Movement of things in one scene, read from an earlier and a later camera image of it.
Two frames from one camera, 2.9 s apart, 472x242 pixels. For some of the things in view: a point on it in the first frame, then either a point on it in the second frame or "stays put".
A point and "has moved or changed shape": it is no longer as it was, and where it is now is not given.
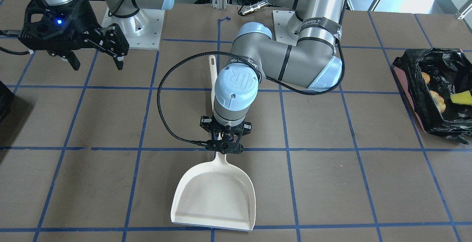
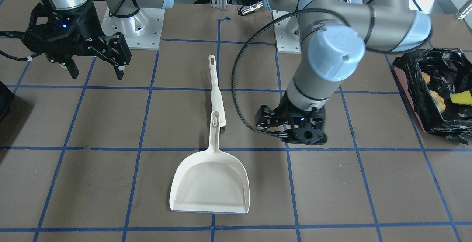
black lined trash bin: [450, 72] stays put
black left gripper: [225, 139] → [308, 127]
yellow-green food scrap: [464, 97] stays put
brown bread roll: [439, 101] stays put
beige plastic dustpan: [217, 194] has moved or changed shape
